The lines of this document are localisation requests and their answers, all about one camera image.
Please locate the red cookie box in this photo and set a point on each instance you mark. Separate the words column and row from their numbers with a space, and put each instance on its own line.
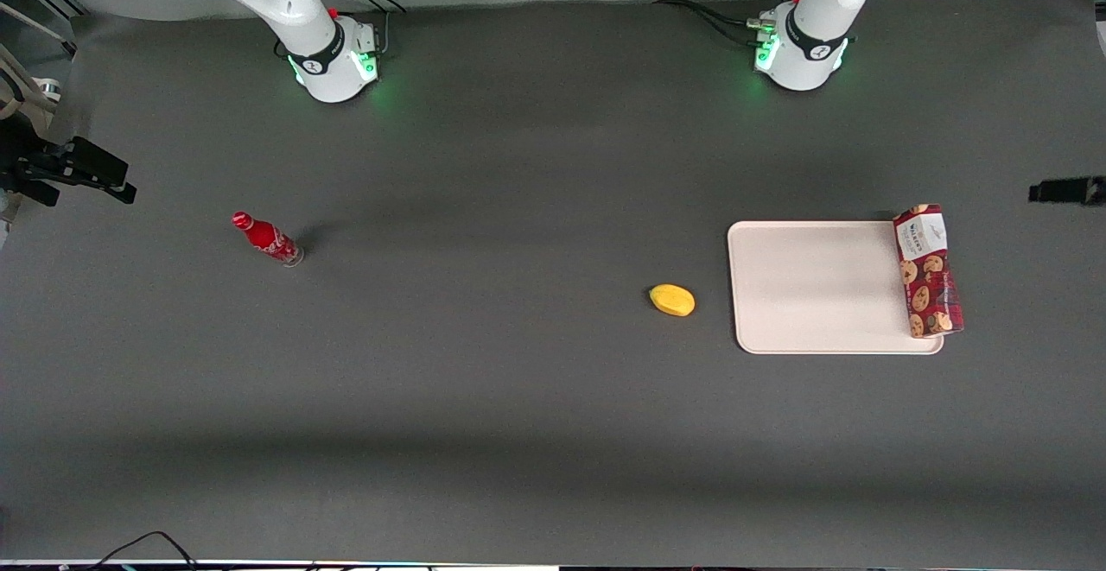
column 929, row 286

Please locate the white rectangular tray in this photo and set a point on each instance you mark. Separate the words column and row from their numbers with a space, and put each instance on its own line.
column 812, row 286

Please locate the red soda bottle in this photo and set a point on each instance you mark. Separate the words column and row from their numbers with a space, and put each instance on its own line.
column 263, row 236

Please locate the silver round knob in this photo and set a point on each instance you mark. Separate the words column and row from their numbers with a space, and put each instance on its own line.
column 48, row 86

